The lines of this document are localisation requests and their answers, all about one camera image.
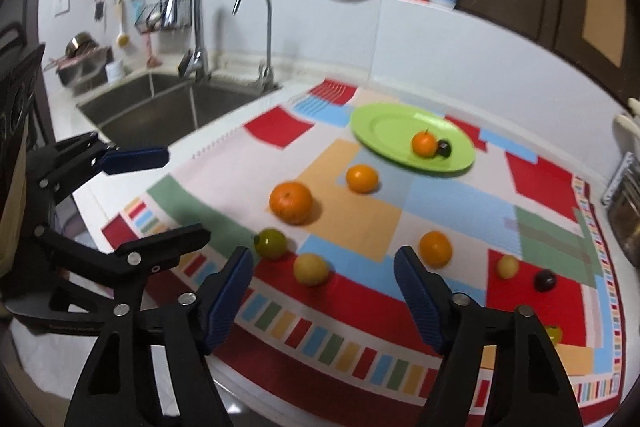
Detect yellow fruit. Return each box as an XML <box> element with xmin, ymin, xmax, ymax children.
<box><xmin>293</xmin><ymin>253</ymin><xmax>331</xmax><ymax>287</ymax></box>
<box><xmin>496</xmin><ymin>255</ymin><xmax>521</xmax><ymax>280</ymax></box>

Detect black wire rack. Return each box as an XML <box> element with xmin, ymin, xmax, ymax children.
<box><xmin>135</xmin><ymin>0</ymin><xmax>196</xmax><ymax>34</ymax></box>

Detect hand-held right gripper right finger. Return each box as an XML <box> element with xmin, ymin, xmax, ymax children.
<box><xmin>394</xmin><ymin>246</ymin><xmax>583</xmax><ymax>427</ymax></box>

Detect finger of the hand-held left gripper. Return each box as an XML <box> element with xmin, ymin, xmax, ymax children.
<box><xmin>35</xmin><ymin>132</ymin><xmax>170</xmax><ymax>190</ymax></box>
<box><xmin>32</xmin><ymin>223</ymin><xmax>212</xmax><ymax>303</ymax></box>

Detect green plate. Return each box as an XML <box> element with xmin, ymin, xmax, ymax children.
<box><xmin>349</xmin><ymin>103</ymin><xmax>477</xmax><ymax>178</ymax></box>

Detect yellow dish brush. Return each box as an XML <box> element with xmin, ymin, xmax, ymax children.
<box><xmin>115</xmin><ymin>0</ymin><xmax>132</xmax><ymax>48</ymax></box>

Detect slim chrome faucet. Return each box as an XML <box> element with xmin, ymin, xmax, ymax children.
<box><xmin>232</xmin><ymin>0</ymin><xmax>278</xmax><ymax>94</ymax></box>

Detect small steel pot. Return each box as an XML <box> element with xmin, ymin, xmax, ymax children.
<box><xmin>65</xmin><ymin>33</ymin><xmax>97</xmax><ymax>58</ymax></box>

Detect orange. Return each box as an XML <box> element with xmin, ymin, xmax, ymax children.
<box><xmin>269</xmin><ymin>181</ymin><xmax>315</xmax><ymax>226</ymax></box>
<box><xmin>411</xmin><ymin>130</ymin><xmax>441</xmax><ymax>158</ymax></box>
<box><xmin>418</xmin><ymin>230</ymin><xmax>454</xmax><ymax>269</ymax></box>
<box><xmin>346</xmin><ymin>164</ymin><xmax>380</xmax><ymax>194</ymax></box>

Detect white knife handle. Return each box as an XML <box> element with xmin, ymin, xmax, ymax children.
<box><xmin>614</xmin><ymin>113</ymin><xmax>640</xmax><ymax>145</ymax></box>

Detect chrome pull-down faucet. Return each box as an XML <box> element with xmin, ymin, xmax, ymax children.
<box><xmin>162</xmin><ymin>0</ymin><xmax>211</xmax><ymax>84</ymax></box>

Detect colourful patchwork mat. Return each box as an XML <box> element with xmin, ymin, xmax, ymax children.
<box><xmin>102</xmin><ymin>79</ymin><xmax>626</xmax><ymax>420</ymax></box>

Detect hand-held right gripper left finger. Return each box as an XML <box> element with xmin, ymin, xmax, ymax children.
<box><xmin>64</xmin><ymin>246</ymin><xmax>255</xmax><ymax>427</ymax></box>

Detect steel sink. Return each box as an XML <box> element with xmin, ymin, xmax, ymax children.
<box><xmin>76</xmin><ymin>72</ymin><xmax>281</xmax><ymax>142</ymax></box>

